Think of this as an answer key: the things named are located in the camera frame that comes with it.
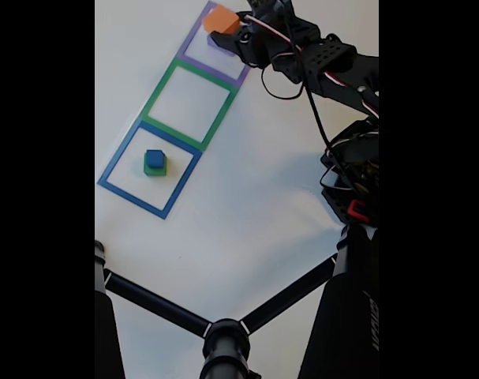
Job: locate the purple block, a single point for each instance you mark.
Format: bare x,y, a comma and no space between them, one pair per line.
213,41

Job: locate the orange block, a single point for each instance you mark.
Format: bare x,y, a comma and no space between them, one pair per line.
219,19

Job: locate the small blue cube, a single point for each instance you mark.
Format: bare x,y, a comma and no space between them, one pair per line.
154,158

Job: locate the green cube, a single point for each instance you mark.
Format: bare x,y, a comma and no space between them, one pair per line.
154,170

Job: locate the red black table clamp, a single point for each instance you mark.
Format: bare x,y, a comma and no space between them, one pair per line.
359,209

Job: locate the purple square frame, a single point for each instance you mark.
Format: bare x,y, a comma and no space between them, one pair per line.
191,39

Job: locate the green square frame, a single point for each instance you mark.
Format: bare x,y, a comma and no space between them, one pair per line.
156,91

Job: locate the blue square frame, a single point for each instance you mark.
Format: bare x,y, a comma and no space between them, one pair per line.
117,158

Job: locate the black camera tripod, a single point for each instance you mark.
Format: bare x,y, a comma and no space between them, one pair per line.
341,316

